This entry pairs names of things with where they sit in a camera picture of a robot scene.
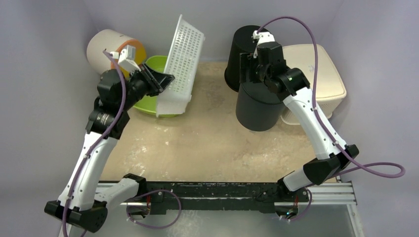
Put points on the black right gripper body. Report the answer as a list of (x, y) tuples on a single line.
[(248, 65)]

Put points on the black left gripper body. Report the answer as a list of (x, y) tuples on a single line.
[(139, 86)]

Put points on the green and white tray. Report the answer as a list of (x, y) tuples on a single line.
[(147, 104)]

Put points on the large black plastic bin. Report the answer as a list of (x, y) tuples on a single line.
[(242, 42)]

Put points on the white perforated basket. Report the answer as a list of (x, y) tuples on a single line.
[(182, 63)]

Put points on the dark blue bin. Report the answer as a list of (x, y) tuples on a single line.
[(257, 109)]

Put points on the cream perforated plastic basket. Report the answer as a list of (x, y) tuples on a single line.
[(330, 90)]

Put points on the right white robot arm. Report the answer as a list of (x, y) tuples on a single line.
[(332, 153)]

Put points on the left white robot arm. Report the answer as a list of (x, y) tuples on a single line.
[(79, 204)]

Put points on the white drum with coloured drawers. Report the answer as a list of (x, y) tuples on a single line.
[(111, 40)]

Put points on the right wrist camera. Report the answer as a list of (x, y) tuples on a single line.
[(260, 38)]

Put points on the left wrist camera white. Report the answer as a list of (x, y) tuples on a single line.
[(126, 58)]

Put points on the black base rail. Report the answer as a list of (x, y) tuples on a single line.
[(215, 196)]

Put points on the aluminium frame rail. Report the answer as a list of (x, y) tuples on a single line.
[(333, 194)]

